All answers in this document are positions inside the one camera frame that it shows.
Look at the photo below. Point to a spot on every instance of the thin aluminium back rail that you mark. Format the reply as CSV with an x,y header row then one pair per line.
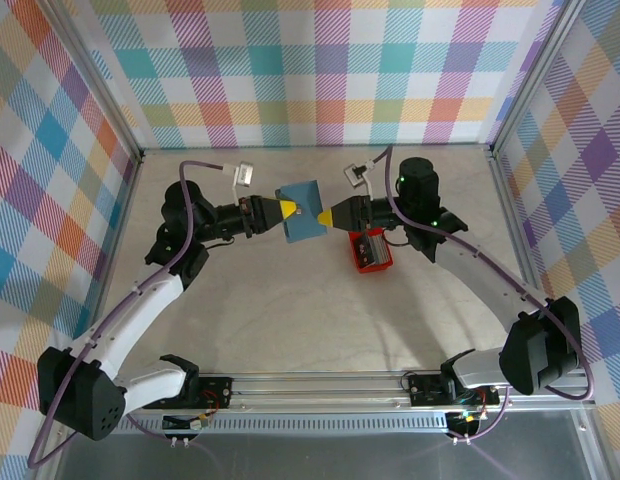
x,y
315,147

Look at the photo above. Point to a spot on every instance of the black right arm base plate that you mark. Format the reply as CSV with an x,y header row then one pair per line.
x,y
422,392

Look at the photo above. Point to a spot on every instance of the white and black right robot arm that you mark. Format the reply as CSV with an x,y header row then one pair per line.
x,y
480,280

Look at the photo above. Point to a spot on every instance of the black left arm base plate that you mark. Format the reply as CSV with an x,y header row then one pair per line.
x,y
222,390

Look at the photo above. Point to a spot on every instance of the dark credit card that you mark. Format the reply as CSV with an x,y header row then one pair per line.
x,y
363,248

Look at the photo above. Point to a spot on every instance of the aluminium frame post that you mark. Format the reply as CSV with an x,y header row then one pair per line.
x,y
533,75
101,75

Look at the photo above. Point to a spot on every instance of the red card box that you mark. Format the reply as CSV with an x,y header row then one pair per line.
x,y
372,269

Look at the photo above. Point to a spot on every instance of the blue card holder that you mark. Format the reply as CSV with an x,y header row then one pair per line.
x,y
307,195

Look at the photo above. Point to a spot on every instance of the aluminium side rail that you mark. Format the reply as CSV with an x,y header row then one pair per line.
x,y
124,220
523,250

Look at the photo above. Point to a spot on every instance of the silver credit card stack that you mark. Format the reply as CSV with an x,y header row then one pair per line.
x,y
380,250

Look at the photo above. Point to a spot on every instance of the grey metal panel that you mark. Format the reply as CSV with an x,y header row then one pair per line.
x,y
315,460

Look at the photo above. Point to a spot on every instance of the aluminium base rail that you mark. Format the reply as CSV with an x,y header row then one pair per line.
x,y
315,395

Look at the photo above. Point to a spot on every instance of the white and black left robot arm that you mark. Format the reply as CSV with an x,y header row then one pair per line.
x,y
140,310

